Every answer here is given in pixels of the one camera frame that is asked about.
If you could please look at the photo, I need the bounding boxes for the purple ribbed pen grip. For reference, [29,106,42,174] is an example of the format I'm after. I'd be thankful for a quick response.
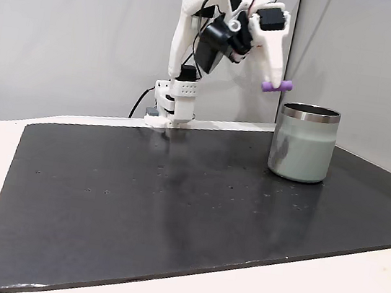
[260,76,295,97]

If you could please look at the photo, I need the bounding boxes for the pale green steel cup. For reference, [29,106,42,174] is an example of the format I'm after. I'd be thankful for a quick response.
[265,99,343,188]

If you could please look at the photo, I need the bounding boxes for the black table mat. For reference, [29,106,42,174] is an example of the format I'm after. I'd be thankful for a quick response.
[0,93,391,293]

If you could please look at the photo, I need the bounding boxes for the black camera box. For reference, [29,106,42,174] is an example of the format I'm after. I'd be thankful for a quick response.
[192,10,258,81]

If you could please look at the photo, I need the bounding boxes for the black power cable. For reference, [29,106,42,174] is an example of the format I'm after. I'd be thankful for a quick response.
[128,85,156,122]

